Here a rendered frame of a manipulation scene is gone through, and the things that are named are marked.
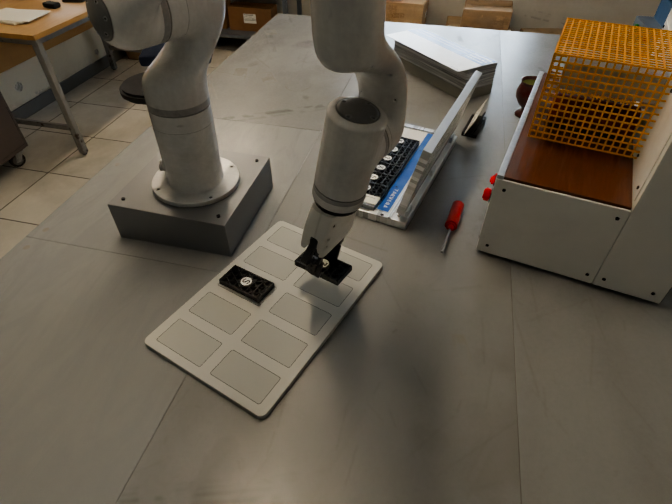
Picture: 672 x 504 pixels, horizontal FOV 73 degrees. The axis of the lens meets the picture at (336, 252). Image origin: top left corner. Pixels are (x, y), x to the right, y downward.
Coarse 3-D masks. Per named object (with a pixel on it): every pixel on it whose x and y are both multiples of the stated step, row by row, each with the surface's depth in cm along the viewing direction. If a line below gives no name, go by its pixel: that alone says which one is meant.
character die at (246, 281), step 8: (232, 272) 91; (240, 272) 91; (248, 272) 91; (224, 280) 90; (232, 280) 90; (240, 280) 89; (248, 280) 89; (256, 280) 90; (264, 280) 89; (232, 288) 89; (240, 288) 88; (248, 288) 88; (256, 288) 88; (264, 288) 88; (272, 288) 89; (248, 296) 87; (256, 296) 87; (264, 296) 88
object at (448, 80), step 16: (432, 32) 171; (400, 48) 170; (464, 48) 159; (416, 64) 166; (432, 64) 158; (496, 64) 150; (432, 80) 161; (448, 80) 154; (464, 80) 148; (480, 80) 151
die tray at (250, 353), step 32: (288, 224) 104; (256, 256) 96; (288, 256) 96; (352, 256) 96; (224, 288) 89; (288, 288) 89; (320, 288) 89; (352, 288) 89; (192, 320) 84; (224, 320) 84; (256, 320) 84; (288, 320) 84; (320, 320) 84; (160, 352) 79; (192, 352) 79; (224, 352) 79; (256, 352) 79; (288, 352) 79; (224, 384) 74; (256, 384) 74; (288, 384) 74; (256, 416) 71
